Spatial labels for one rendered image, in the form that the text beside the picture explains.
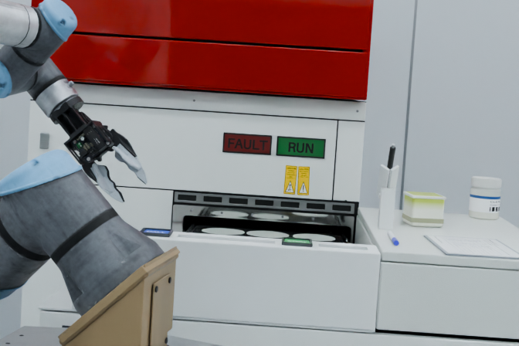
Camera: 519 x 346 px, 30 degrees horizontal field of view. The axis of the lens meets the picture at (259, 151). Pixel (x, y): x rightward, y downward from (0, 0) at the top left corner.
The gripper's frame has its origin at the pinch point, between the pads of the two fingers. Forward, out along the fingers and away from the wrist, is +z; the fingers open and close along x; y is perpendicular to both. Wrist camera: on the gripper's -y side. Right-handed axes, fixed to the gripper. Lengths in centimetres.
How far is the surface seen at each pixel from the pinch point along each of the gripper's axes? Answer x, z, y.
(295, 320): 10.2, 38.8, 10.5
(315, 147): 31, 14, -49
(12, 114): -57, -78, -189
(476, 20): 108, 10, -199
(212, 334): -3.0, 31.2, 11.3
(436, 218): 42, 44, -25
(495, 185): 58, 48, -45
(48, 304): -23.4, 8.3, 11.5
